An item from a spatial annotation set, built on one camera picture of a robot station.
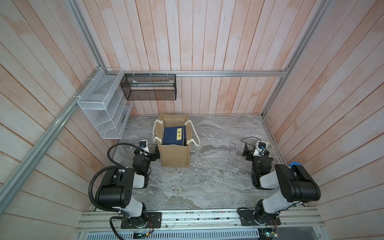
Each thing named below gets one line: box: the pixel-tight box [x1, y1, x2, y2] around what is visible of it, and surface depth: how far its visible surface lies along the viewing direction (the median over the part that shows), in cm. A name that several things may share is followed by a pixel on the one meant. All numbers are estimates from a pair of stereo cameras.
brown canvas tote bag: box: [152, 114, 201, 168], surface depth 89 cm
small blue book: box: [163, 125, 187, 146], surface depth 92 cm
